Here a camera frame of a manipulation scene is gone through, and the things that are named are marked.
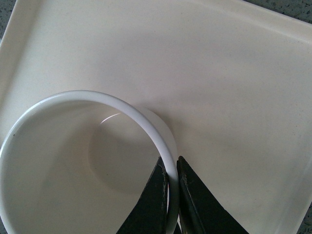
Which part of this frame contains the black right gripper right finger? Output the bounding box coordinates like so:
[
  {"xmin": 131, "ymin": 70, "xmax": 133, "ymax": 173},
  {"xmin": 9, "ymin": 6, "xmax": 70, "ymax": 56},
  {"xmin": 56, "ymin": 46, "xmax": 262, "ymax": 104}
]
[{"xmin": 176, "ymin": 156, "xmax": 247, "ymax": 234}]

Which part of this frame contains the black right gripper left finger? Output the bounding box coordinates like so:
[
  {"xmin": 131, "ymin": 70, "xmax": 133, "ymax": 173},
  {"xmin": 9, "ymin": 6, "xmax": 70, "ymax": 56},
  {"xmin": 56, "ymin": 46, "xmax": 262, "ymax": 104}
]
[{"xmin": 117, "ymin": 157, "xmax": 168, "ymax": 234}]

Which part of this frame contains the white mug black handle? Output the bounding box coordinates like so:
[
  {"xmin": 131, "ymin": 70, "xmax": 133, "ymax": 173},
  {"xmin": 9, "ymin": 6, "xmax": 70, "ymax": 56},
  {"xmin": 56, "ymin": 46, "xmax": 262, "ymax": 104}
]
[{"xmin": 0, "ymin": 91, "xmax": 179, "ymax": 234}]

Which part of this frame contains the cream rectangular plastic tray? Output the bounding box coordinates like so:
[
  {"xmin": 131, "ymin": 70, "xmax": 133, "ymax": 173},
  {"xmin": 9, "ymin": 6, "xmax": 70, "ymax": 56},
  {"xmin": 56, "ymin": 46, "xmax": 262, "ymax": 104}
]
[{"xmin": 0, "ymin": 0, "xmax": 312, "ymax": 234}]

